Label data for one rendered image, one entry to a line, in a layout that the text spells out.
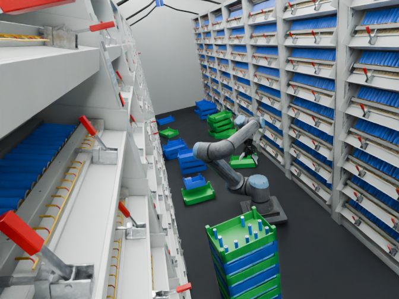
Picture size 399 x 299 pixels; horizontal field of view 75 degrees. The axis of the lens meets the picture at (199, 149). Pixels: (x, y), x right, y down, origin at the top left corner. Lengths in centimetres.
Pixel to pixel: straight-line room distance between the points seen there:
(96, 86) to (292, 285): 160
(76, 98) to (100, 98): 5
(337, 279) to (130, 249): 153
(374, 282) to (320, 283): 29
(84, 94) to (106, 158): 21
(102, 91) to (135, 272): 38
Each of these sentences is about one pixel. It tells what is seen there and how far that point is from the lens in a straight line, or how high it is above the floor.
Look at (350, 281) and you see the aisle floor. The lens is 193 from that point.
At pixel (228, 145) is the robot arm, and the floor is 80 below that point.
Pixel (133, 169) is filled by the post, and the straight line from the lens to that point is 69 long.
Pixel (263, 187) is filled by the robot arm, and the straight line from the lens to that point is 208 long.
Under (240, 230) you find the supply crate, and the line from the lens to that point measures 148.
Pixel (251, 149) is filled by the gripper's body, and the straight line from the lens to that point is 215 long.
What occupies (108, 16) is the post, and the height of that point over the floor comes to 161.
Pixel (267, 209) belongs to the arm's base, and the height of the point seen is 12.
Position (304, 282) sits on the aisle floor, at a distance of 188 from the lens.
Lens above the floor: 149
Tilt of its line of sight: 24 degrees down
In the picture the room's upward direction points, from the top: 12 degrees counter-clockwise
